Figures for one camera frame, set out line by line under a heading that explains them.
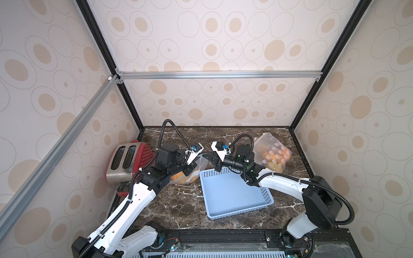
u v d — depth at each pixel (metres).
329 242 0.74
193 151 0.59
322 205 0.44
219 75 0.89
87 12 0.68
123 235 0.43
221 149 0.63
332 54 0.83
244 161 0.60
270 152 0.91
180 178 0.71
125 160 0.81
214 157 0.68
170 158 0.51
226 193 0.89
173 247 0.71
